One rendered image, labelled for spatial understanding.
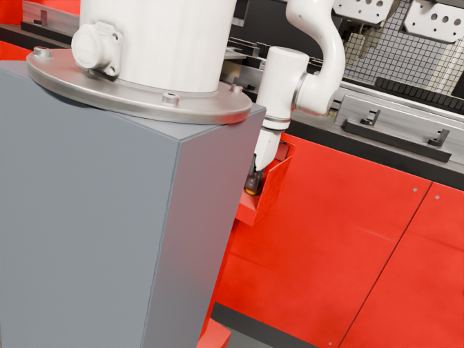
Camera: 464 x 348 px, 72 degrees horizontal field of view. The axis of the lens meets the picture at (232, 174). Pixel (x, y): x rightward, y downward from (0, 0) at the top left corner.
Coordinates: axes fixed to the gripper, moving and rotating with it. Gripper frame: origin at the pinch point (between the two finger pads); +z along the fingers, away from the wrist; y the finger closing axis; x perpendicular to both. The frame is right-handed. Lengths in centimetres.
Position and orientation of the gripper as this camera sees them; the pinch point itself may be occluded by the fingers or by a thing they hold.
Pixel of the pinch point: (253, 181)
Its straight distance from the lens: 79.4
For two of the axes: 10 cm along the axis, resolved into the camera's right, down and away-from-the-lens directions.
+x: 8.5, 3.9, -3.5
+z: -2.0, 8.6, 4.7
